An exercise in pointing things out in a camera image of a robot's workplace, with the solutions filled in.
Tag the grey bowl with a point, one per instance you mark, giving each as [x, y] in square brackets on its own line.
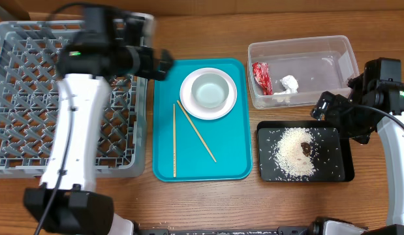
[210, 90]

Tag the brown food scrap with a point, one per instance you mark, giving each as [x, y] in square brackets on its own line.
[306, 149]

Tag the teal plastic tray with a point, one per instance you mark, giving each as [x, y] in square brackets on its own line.
[229, 137]

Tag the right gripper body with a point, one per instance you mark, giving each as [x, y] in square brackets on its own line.
[327, 106]

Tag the black plastic tray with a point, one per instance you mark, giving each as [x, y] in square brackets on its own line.
[347, 163]

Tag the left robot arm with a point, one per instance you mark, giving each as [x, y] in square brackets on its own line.
[111, 44]

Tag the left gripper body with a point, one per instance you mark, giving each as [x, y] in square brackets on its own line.
[145, 69]

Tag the white rice pile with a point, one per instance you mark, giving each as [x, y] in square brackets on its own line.
[293, 153]

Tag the clear plastic bin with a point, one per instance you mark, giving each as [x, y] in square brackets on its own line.
[318, 63]

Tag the white tissue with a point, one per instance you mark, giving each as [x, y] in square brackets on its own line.
[291, 87]

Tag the pink small plate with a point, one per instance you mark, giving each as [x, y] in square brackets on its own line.
[145, 27]

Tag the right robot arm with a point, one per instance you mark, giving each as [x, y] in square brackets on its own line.
[375, 104]

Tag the large white plate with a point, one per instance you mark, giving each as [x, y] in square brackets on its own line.
[198, 111]

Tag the grey plastic dish rack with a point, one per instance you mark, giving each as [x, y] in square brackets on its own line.
[29, 105]

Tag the red snack wrapper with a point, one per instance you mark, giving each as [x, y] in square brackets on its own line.
[262, 77]

